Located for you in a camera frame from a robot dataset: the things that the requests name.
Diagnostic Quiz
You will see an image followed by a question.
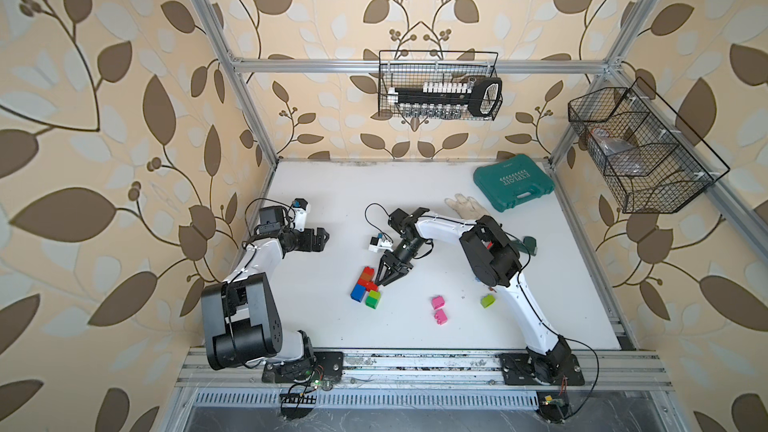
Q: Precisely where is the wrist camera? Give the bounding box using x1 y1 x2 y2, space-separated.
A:
291 198 310 232
368 233 393 253

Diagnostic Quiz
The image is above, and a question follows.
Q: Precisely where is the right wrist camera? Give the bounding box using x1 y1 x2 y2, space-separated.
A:
368 233 393 253

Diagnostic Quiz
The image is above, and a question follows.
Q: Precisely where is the green plastic tool case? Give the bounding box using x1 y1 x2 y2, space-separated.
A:
473 155 555 212

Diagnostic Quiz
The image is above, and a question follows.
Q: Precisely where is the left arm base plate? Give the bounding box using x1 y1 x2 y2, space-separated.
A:
262 351 344 386

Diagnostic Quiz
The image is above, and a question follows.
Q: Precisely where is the black socket holder set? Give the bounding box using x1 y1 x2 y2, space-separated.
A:
383 77 503 121

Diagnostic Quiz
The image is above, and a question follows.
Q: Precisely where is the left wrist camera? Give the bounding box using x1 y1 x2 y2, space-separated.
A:
291 198 310 232

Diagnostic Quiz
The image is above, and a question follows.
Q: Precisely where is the dark blue lego brick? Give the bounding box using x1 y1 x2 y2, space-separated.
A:
350 284 367 302

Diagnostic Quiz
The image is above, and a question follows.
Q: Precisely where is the back wire basket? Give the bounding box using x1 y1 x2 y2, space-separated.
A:
377 49 503 121

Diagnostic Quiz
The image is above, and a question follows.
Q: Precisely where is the dark green lego brick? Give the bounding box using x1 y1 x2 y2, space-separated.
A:
365 297 379 309

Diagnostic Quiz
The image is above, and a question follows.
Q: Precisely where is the right wire basket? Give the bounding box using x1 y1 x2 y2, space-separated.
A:
568 77 730 214

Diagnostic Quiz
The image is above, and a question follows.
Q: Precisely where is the black pipe wrench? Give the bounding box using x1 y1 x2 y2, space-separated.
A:
520 236 538 257

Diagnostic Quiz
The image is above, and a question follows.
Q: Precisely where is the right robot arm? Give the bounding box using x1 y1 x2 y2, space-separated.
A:
375 207 579 384

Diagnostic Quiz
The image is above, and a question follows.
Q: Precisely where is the wire basket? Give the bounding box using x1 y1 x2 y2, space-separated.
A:
568 77 730 214
377 49 503 121

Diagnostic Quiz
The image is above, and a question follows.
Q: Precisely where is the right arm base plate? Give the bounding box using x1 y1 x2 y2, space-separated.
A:
497 352 586 387

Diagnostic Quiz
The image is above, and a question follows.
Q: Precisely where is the pink lego brick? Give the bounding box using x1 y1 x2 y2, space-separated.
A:
431 295 445 310
434 309 448 325

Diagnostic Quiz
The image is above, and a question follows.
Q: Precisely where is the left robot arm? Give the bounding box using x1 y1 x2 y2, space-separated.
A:
201 198 330 382

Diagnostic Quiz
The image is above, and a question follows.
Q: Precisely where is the lime lego brick lower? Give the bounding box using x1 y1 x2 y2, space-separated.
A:
481 294 496 309

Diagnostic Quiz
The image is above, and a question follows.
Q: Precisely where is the white work glove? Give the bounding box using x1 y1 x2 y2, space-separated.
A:
444 193 489 221

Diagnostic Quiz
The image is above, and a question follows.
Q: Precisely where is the plastic bag in basket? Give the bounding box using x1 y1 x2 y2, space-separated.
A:
590 128 648 177

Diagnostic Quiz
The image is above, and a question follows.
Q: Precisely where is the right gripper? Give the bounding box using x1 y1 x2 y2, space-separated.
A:
374 239 425 285

